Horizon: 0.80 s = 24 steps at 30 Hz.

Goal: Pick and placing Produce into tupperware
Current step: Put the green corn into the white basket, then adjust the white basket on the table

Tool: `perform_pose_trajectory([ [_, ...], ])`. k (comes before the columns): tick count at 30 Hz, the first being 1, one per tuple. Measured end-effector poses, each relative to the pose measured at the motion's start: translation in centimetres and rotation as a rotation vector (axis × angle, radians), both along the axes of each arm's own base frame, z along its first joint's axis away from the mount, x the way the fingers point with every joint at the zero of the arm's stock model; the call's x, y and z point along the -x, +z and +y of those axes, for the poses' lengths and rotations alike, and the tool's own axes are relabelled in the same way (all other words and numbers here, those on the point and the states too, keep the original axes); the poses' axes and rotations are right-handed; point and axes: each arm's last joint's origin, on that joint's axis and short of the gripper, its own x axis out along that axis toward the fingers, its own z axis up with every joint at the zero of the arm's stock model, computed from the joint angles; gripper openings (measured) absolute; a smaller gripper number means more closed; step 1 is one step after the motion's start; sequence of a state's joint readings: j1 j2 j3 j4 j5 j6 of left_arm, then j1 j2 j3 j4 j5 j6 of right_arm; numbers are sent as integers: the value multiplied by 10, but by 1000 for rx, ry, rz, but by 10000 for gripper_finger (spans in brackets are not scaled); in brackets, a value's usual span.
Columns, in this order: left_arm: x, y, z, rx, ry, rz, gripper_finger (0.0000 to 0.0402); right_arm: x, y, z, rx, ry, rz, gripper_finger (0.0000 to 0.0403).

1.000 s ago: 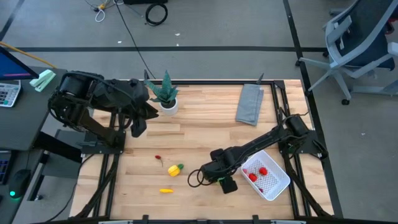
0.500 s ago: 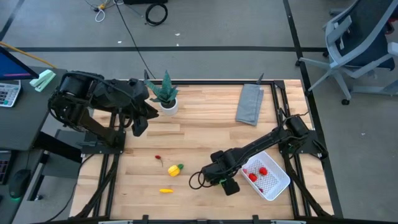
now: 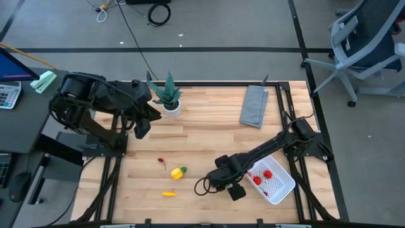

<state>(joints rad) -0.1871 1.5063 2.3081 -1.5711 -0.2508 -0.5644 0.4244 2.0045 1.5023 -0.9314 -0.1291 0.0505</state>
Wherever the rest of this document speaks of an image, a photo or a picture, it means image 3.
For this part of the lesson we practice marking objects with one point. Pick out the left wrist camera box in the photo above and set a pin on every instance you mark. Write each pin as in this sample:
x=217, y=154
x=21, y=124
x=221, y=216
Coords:
x=142, y=128

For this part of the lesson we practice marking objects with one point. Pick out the white perforated plastic basket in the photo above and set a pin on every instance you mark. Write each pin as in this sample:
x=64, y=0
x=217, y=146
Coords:
x=281, y=187

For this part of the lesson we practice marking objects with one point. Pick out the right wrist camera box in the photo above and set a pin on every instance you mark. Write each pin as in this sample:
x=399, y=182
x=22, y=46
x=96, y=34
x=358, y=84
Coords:
x=237, y=192

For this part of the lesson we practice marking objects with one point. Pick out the black computer mouse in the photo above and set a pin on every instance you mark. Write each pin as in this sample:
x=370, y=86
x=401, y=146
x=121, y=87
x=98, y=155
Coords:
x=19, y=187

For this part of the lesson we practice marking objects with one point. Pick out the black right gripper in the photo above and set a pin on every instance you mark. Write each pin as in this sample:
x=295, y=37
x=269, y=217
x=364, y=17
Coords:
x=226, y=179

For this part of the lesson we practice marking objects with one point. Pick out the mint green stapler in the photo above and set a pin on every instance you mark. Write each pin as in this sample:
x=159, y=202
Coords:
x=42, y=81

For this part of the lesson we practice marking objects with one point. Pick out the dark grey desk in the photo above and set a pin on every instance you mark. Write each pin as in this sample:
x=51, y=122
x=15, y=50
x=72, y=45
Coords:
x=25, y=126

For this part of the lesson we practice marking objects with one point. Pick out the grey desk calculator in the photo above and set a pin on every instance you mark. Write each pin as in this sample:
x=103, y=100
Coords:
x=9, y=95

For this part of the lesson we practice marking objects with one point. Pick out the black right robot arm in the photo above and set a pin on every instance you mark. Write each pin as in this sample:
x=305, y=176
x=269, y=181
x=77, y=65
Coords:
x=269, y=145

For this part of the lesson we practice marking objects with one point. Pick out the green snake plant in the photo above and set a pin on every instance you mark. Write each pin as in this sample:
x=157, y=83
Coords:
x=169, y=92

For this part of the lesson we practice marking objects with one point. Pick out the grey folded cloth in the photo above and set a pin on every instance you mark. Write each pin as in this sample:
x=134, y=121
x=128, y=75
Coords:
x=253, y=107

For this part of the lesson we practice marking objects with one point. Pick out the white round plant pot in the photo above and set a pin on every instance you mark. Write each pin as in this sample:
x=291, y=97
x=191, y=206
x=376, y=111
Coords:
x=172, y=113

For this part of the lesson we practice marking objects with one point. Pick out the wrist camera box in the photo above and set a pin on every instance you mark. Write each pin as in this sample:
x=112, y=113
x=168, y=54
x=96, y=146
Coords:
x=237, y=192
x=142, y=128

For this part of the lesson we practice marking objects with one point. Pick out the black keyboard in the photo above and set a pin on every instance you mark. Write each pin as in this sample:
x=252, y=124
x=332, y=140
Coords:
x=3, y=171

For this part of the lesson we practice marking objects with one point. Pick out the grey office chair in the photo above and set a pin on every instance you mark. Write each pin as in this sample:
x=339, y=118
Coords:
x=370, y=31

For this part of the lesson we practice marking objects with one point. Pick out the blue screen desk monitor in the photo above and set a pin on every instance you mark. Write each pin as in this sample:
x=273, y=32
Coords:
x=12, y=68

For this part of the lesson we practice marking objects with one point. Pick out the red toy fruit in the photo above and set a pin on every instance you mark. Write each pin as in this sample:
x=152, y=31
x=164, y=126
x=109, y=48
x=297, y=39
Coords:
x=257, y=180

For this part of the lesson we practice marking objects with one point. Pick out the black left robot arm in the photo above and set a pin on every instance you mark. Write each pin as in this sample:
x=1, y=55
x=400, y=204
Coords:
x=82, y=92

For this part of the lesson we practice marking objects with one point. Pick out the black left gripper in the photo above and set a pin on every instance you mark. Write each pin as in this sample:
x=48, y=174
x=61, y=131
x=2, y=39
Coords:
x=139, y=95

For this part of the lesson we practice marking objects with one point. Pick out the red toy cherry with stem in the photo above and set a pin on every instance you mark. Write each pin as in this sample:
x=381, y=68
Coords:
x=160, y=160

